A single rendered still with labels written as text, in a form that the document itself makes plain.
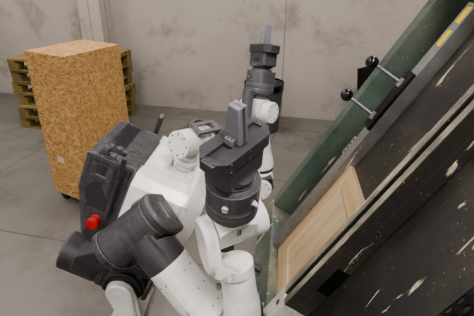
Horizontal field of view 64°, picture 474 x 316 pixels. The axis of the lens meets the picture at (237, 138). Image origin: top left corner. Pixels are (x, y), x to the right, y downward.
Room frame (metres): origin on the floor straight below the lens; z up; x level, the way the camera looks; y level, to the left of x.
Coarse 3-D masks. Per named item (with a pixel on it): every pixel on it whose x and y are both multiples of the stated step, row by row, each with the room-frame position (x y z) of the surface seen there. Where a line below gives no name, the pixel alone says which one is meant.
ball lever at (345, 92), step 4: (344, 92) 1.12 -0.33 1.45; (348, 92) 1.11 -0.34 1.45; (352, 92) 1.12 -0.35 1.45; (344, 96) 1.11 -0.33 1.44; (348, 96) 1.11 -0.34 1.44; (352, 96) 1.11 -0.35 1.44; (344, 100) 1.12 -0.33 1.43; (348, 100) 1.12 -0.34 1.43; (352, 100) 1.11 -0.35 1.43; (356, 100) 1.11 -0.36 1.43; (360, 104) 1.09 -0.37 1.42; (364, 108) 1.08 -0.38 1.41; (368, 112) 1.07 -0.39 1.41; (372, 112) 1.06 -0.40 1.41; (376, 112) 1.06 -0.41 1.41; (368, 116) 1.07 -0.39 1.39; (372, 116) 1.06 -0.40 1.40
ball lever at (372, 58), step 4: (372, 56) 1.11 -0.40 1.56; (376, 56) 1.12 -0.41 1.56; (368, 60) 1.11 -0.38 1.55; (372, 60) 1.10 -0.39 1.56; (376, 60) 1.10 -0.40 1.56; (368, 64) 1.11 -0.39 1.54; (372, 64) 1.10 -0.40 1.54; (376, 64) 1.10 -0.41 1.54; (380, 68) 1.10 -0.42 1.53; (384, 72) 1.09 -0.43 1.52; (388, 72) 1.08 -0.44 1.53; (392, 76) 1.07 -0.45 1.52; (396, 80) 1.06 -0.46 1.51; (400, 80) 1.05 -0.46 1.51; (404, 80) 1.05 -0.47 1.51; (396, 84) 1.06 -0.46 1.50; (400, 84) 1.05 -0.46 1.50
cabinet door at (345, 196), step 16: (352, 176) 0.98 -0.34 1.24; (336, 192) 0.99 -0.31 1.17; (352, 192) 0.92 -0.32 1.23; (320, 208) 1.01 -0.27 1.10; (336, 208) 0.93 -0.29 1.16; (352, 208) 0.86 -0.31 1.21; (304, 224) 1.03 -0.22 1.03; (320, 224) 0.94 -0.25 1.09; (336, 224) 0.87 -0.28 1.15; (288, 240) 1.05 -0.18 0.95; (304, 240) 0.96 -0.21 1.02; (320, 240) 0.88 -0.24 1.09; (288, 256) 0.97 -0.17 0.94; (304, 256) 0.89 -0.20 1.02; (288, 272) 0.90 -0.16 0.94
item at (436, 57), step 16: (464, 32) 1.02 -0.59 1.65; (432, 48) 1.06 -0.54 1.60; (448, 48) 1.02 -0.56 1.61; (432, 64) 1.03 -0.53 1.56; (416, 80) 1.03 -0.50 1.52; (400, 96) 1.03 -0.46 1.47; (416, 96) 1.03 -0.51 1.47; (400, 112) 1.03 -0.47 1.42; (384, 128) 1.04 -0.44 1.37; (352, 144) 1.08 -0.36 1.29; (368, 144) 1.04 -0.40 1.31; (352, 160) 1.05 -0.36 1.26; (336, 176) 1.05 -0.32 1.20; (320, 192) 1.06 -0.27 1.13; (304, 208) 1.06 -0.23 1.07; (288, 224) 1.08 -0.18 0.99
